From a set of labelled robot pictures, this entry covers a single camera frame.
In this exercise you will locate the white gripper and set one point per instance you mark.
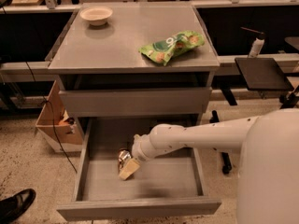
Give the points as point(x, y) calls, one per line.
point(139, 150)

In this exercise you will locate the open grey middle drawer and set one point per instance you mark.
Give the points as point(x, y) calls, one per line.
point(169, 186)

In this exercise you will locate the black leather shoe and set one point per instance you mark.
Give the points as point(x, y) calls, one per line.
point(13, 207)

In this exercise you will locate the grey drawer cabinet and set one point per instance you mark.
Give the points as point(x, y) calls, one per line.
point(107, 57)

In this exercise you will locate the white paper bowl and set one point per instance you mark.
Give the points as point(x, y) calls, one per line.
point(96, 16)

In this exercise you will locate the white squeeze bottle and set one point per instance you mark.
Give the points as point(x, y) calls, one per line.
point(257, 45)

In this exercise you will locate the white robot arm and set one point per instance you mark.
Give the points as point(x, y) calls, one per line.
point(268, 176)

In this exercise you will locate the closed grey top drawer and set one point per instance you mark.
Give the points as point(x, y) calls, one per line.
point(139, 102)

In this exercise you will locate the green chip bag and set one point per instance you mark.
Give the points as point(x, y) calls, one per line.
point(162, 52)

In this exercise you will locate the cardboard box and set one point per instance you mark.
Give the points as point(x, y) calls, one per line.
point(57, 128)

